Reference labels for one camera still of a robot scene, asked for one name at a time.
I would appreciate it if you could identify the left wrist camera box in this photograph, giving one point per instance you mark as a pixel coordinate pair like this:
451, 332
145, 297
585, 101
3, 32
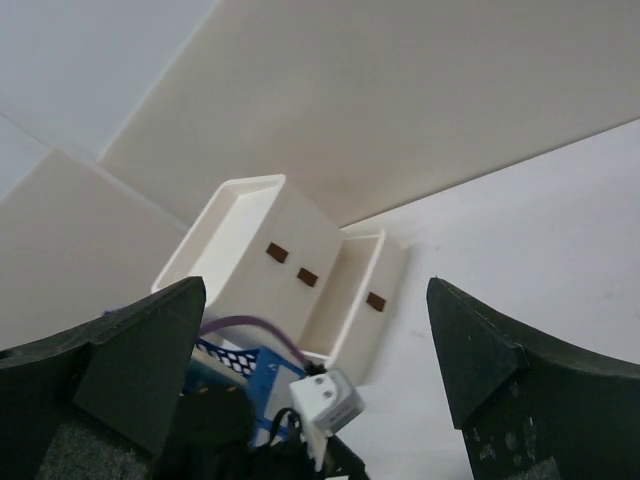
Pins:
329, 401

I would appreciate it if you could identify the blue plastic file organizer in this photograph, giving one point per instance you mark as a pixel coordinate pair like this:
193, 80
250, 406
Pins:
263, 374

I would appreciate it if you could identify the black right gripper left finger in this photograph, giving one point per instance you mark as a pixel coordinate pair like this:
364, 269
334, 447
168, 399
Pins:
96, 401

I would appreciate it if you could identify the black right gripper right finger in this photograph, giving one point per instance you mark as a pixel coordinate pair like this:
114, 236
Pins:
529, 405

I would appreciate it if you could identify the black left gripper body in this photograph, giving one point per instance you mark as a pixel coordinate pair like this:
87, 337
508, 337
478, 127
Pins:
210, 439

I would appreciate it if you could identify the white foam drawer box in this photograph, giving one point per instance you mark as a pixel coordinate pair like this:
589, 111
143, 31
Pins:
264, 249

